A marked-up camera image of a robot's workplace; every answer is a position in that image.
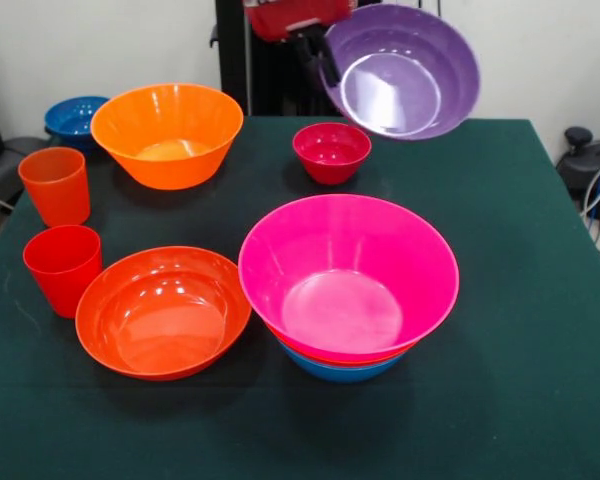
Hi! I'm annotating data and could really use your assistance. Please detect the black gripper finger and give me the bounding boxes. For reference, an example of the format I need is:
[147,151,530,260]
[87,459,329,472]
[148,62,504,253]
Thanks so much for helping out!
[291,36,322,77]
[308,28,343,88]

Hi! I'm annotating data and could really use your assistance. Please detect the small dark blue bowl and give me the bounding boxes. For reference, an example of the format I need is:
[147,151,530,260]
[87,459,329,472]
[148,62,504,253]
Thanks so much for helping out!
[44,95,111,151]

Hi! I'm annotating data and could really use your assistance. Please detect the tangled floor cables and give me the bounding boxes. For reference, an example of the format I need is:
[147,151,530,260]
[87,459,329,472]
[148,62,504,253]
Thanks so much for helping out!
[579,152,600,241]

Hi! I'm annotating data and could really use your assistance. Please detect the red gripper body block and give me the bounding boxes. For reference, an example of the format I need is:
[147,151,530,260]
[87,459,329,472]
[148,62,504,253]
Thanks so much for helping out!
[244,0,354,44]

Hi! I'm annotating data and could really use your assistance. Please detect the large orange bowl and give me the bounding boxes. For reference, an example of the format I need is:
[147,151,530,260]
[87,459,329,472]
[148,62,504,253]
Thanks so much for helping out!
[89,83,245,192]

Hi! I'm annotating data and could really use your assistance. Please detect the light blue bowl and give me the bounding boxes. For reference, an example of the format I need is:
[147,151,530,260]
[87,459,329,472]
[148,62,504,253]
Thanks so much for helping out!
[279,342,406,385]

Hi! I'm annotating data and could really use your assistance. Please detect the orange cup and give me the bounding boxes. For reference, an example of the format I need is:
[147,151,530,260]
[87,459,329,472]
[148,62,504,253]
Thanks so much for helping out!
[17,146,92,228]

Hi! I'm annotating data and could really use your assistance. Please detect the purple bowl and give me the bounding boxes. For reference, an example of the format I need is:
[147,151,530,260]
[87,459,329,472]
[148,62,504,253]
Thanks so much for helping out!
[320,3,482,142]

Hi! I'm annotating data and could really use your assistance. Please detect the small crimson bowl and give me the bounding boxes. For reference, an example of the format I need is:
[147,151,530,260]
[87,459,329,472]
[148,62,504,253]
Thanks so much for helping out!
[292,122,373,187]

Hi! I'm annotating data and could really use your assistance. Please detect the orange-red shallow bowl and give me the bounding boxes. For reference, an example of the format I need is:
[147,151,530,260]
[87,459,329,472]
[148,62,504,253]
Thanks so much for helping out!
[74,245,253,382]
[266,322,414,367]

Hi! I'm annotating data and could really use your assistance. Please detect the dark green table cloth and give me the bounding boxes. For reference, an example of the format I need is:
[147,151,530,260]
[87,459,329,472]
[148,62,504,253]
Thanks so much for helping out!
[0,115,600,480]

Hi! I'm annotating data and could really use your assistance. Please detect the red cup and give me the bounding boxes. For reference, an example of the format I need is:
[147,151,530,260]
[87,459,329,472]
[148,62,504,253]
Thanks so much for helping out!
[22,224,104,320]

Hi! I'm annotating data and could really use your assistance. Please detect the large pink bowl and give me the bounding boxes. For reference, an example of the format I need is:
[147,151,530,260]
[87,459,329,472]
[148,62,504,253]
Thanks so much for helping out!
[237,193,461,354]

